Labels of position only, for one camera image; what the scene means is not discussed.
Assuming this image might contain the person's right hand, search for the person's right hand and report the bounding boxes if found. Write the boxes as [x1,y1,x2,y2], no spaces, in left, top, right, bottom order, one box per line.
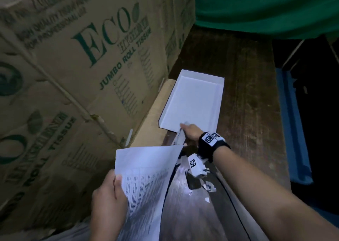
[180,123,204,146]

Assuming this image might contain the person's left hand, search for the person's left hand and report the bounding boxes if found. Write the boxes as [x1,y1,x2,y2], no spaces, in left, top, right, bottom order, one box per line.
[90,169,129,241]

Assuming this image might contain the printed white paper sheet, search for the printed white paper sheet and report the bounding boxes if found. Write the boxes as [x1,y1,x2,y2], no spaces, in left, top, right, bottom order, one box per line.
[115,145,185,241]

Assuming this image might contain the white cardboard piece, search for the white cardboard piece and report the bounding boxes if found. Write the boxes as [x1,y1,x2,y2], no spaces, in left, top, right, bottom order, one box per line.
[171,121,189,147]

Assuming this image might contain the person's right forearm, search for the person's right forearm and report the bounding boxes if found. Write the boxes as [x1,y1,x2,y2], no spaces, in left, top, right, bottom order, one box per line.
[211,146,339,241]

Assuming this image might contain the flat brown cardboard flap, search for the flat brown cardboard flap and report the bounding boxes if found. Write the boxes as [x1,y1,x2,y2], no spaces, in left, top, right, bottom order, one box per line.
[129,78,177,149]

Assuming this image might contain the clear plastic sheet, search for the clear plastic sheet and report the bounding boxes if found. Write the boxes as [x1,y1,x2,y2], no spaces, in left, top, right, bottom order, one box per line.
[159,146,268,241]

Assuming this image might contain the cardboard box with leaf print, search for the cardboard box with leaf print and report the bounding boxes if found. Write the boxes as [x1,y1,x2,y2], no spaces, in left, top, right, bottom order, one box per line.
[0,33,133,236]

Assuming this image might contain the torn white sticker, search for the torn white sticker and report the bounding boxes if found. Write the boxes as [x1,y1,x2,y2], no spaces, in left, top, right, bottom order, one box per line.
[202,181,217,194]

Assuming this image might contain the white cardboard box tray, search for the white cardboard box tray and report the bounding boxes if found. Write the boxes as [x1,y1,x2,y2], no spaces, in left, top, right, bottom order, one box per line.
[158,69,225,133]

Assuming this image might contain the large green-print cardboard box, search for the large green-print cardboard box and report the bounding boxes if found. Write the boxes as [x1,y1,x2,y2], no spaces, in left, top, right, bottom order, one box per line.
[0,0,170,147]

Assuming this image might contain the plain-sided brown cardboard box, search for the plain-sided brown cardboard box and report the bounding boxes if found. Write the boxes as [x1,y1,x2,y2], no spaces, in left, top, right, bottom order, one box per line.
[144,0,197,74]

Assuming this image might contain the blue plastic object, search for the blue plastic object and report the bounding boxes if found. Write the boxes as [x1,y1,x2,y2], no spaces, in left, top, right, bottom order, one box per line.
[275,67,314,186]

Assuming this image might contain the green cloth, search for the green cloth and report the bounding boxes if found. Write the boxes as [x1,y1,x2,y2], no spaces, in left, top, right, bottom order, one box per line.
[194,0,339,40]

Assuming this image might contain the white wrist camera with marker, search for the white wrist camera with marker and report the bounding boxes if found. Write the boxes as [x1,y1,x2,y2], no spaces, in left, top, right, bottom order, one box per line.
[188,153,210,178]

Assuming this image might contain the black wrist strap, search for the black wrist strap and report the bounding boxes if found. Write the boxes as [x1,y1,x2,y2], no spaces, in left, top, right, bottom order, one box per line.
[197,131,231,164]

